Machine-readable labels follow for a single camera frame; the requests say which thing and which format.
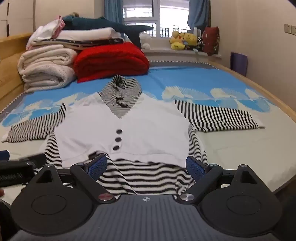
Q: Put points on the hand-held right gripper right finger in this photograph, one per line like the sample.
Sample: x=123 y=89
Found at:
x=195 y=169

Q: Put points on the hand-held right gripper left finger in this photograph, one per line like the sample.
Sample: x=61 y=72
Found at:
x=97 y=166

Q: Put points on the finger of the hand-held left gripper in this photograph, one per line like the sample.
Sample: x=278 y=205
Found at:
x=4 y=155
x=37 y=160

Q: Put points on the striped white knit top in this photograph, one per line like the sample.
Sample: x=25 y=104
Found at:
x=143 y=129

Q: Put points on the blue patterned bedsheet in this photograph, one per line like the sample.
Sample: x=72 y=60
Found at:
x=231 y=153

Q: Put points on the cream folded blanket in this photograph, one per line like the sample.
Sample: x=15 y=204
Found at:
x=46 y=67

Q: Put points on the red folded blanket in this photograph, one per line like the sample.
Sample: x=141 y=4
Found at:
x=111 y=60

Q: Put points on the purple mat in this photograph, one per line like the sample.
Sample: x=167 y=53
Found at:
x=239 y=63

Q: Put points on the white windowsill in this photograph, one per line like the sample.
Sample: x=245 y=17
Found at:
x=175 y=53

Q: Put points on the yellow plush toy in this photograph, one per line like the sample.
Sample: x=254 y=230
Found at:
x=177 y=42
x=190 y=39

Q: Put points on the red cushion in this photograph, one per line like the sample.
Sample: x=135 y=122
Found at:
x=211 y=40

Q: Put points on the white pink folded cloth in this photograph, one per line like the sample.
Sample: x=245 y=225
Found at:
x=46 y=30

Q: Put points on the stack of folded sheets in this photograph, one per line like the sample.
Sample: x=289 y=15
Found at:
x=87 y=34

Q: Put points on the white plush toy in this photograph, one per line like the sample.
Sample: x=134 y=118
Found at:
x=146 y=41

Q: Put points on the white wardrobe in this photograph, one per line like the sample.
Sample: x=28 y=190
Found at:
x=16 y=16

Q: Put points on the dark teal shark plush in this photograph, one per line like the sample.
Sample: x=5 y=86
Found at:
x=92 y=23

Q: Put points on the blue curtain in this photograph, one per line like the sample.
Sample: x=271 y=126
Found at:
x=113 y=10
x=198 y=14

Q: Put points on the window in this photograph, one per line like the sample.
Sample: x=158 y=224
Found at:
x=166 y=14

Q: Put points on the wooden bed frame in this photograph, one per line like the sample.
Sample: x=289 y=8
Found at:
x=9 y=69

